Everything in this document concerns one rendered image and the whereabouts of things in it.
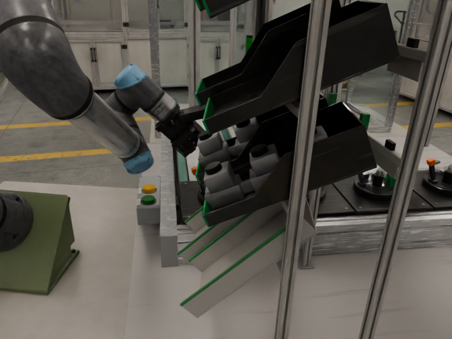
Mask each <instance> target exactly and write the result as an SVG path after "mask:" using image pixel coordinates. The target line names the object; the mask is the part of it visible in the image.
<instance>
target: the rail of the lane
mask: <svg viewBox="0 0 452 339"><path fill-rule="evenodd" d="M176 210H180V204H179V196H178V195H175V183H174V161H173V149H172V144H171V143H170V140H169V139H168V138H167V137H166V136H165V135H164V134H163V133H161V197H160V246H161V267H162V268H163V267H172V266H178V255H177V253H178V230H177V218H176Z"/></svg>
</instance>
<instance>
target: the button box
mask: <svg viewBox="0 0 452 339"><path fill-rule="evenodd" d="M148 184H152V185H154V186H155V191H154V192H151V193H146V192H143V186H145V185H148ZM146 195H152V196H154V197H155V202H154V203H152V204H143V203H142V202H141V199H142V197H144V196H146ZM160 197H161V176H141V177H140V178H139V189H138V195H137V205H136V213H137V225H151V224H160Z"/></svg>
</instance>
